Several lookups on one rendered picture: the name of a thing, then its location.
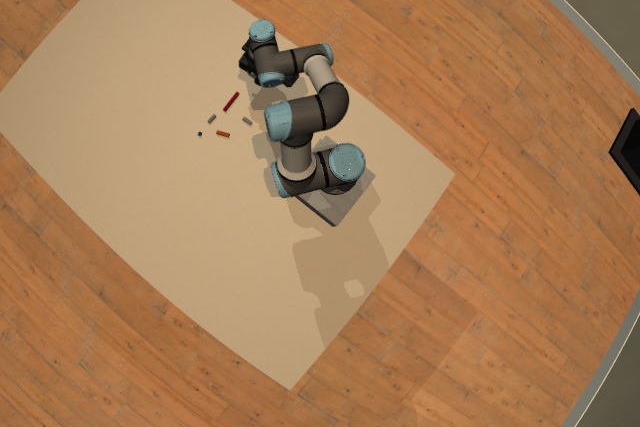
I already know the dark red rod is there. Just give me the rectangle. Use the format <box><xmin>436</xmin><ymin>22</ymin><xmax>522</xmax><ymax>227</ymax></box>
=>
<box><xmin>223</xmin><ymin>92</ymin><xmax>239</xmax><ymax>111</ymax></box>

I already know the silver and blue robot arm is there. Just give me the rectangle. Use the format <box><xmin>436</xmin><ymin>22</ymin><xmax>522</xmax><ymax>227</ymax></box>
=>
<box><xmin>249</xmin><ymin>19</ymin><xmax>366</xmax><ymax>198</ymax></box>

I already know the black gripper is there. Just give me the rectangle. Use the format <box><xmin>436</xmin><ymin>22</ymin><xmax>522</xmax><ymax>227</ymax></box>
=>
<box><xmin>239</xmin><ymin>39</ymin><xmax>261</xmax><ymax>86</ymax></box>

